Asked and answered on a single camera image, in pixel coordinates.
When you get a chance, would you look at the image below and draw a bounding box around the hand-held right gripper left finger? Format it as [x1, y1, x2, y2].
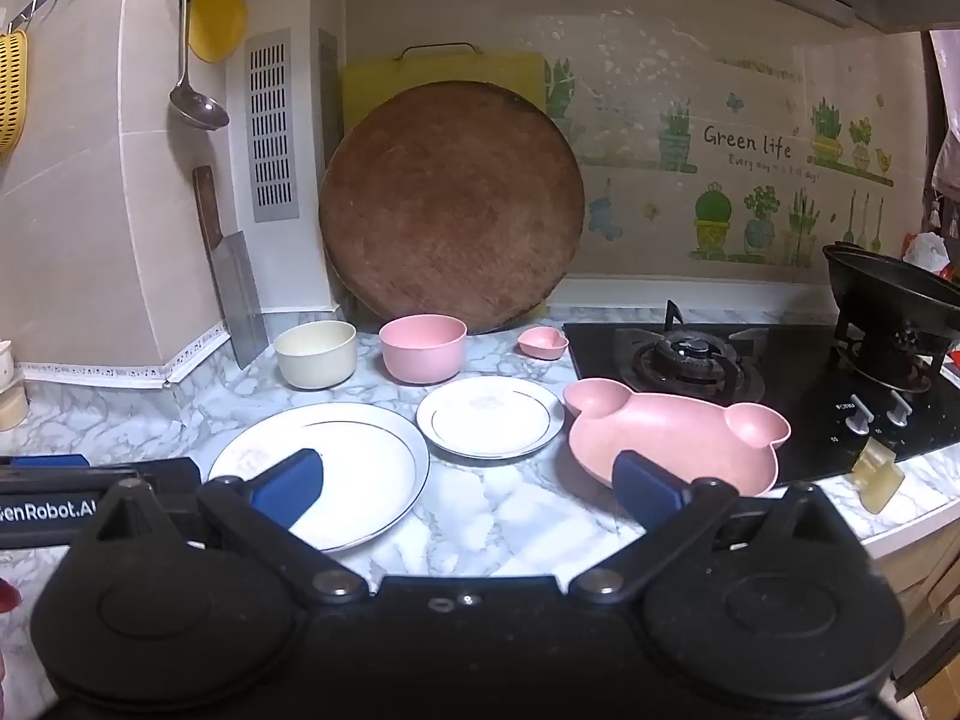
[75, 448, 370, 605]

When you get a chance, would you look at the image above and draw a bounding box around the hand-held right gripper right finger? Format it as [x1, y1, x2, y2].
[568, 450, 871, 605]

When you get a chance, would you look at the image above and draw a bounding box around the pink bear-shaped plate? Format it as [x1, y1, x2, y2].
[562, 379, 792, 497]

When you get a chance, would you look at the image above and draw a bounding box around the large white plate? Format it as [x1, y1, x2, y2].
[208, 403, 431, 552]

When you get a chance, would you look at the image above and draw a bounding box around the cream bowl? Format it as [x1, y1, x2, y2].
[274, 320, 358, 391]

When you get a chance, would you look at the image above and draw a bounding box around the small white plate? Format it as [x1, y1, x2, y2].
[416, 376, 565, 460]

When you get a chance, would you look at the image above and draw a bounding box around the small pink heart dish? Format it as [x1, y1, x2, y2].
[517, 327, 569, 361]

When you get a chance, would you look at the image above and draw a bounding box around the pink bowl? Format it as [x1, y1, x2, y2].
[379, 315, 468, 385]

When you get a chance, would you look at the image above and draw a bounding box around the translucent round container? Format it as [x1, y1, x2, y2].
[0, 384, 31, 432]

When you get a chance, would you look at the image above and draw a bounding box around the white music-note edge strip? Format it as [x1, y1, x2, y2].
[15, 319, 230, 389]

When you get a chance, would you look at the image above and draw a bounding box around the black gas stove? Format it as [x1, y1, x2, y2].
[562, 300, 960, 485]

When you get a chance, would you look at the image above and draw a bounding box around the translucent plastic holder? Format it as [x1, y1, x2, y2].
[851, 439, 905, 515]

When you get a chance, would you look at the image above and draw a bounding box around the grey vent grille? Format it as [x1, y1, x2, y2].
[244, 28, 295, 224]

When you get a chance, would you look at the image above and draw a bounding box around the black wok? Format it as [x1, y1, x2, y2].
[823, 242, 953, 338]

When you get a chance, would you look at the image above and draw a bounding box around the round wooden cutting board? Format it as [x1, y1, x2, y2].
[319, 81, 586, 335]

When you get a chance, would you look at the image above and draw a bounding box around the yellow colander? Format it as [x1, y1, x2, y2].
[0, 30, 29, 158]

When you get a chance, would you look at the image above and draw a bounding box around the metal ladle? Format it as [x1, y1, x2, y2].
[169, 0, 230, 131]

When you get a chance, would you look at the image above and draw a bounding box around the yellow cutting board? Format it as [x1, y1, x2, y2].
[341, 43, 550, 158]

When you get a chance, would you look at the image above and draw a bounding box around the hanging cloth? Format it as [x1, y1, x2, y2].
[928, 30, 960, 230]

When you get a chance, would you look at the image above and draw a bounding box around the cleaver with wooden handle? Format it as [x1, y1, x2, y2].
[193, 165, 269, 370]

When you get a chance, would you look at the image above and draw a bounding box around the plant wall sticker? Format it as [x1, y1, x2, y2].
[544, 52, 897, 267]

